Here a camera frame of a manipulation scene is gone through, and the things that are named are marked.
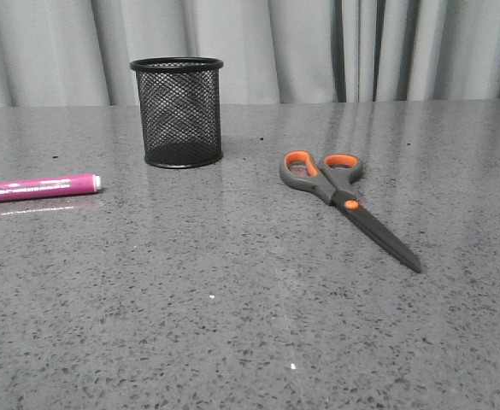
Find magenta marker pen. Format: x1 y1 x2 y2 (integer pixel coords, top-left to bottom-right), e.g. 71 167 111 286
0 174 102 202

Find grey curtain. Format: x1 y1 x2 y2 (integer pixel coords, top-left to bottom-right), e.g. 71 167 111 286
0 1 500 107

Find black mesh pen holder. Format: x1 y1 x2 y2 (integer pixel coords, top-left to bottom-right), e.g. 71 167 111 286
130 57 224 169

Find grey orange scissors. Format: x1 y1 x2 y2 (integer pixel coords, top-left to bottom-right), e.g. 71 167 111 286
279 150 422 273

